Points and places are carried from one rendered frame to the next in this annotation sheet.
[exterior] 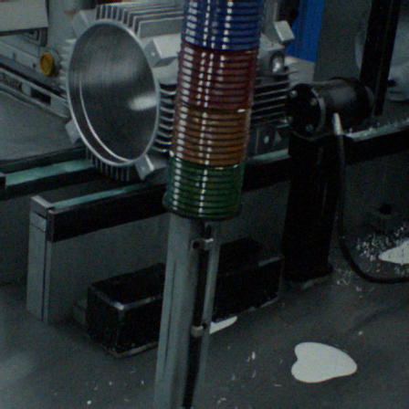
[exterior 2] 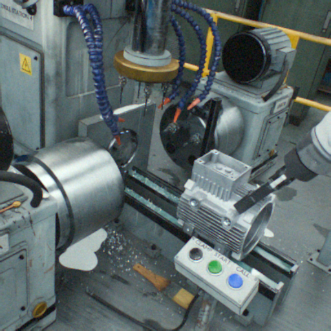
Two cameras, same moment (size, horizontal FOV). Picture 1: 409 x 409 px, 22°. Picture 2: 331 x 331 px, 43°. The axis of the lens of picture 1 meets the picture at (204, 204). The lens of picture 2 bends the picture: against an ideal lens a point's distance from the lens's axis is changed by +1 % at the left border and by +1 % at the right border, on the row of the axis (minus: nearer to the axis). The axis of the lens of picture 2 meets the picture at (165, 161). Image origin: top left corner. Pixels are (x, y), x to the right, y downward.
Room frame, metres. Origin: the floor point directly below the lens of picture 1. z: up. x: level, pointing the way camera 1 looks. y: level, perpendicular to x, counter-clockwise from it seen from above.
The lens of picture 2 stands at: (1.51, 0.92, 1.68)
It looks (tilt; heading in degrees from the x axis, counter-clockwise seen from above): 30 degrees down; 259
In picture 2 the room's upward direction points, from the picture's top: 10 degrees clockwise
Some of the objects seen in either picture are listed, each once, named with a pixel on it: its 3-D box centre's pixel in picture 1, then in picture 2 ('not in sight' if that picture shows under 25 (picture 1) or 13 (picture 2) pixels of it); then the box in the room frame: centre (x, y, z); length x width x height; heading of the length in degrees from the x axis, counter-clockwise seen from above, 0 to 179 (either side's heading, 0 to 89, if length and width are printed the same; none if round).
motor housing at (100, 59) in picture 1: (179, 82); (225, 210); (1.16, 0.04, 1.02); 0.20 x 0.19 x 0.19; 136
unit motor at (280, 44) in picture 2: not in sight; (261, 85); (0.90, -0.60, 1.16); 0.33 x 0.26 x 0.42; 44
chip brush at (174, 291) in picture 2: not in sight; (163, 284); (1.31, 0.12, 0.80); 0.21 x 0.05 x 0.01; 139
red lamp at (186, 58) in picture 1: (217, 68); not in sight; (0.78, 0.00, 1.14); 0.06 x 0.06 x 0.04
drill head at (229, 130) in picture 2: not in sight; (205, 128); (1.13, -0.41, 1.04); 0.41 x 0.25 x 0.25; 44
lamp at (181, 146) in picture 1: (211, 125); not in sight; (0.78, 0.00, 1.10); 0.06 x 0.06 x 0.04
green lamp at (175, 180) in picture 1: (204, 179); not in sight; (0.78, 0.00, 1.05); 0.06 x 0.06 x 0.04
